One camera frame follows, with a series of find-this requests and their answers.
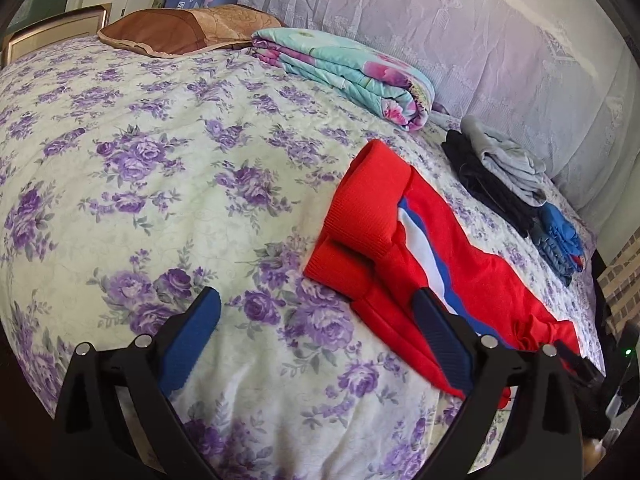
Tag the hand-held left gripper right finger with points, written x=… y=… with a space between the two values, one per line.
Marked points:
x=445 y=345

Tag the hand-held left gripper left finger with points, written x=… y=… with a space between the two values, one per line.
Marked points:
x=192 y=340

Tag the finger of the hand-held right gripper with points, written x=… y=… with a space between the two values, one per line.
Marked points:
x=580 y=362

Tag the red sweater with striped band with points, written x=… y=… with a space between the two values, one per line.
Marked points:
x=370 y=210

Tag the folded blue pants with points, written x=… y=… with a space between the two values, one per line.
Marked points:
x=560 y=230

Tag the checked beige curtain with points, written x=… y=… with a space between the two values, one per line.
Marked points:
x=622 y=280

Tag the folded red garment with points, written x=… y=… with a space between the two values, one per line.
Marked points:
x=578 y=261

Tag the folded blue jeans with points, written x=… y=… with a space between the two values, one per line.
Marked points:
x=552 y=255

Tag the purple floral bedspread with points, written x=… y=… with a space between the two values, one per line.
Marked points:
x=175 y=185

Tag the folded black garment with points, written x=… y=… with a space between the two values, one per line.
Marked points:
x=480 y=180

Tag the folded grey garment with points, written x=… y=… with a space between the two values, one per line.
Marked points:
x=505 y=160

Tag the folded teal floral quilt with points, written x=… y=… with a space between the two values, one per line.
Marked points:
x=340 y=70

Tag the brown pillow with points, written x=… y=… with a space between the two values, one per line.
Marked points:
x=165 y=30

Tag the white padded headboard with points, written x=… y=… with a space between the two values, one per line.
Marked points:
x=475 y=35

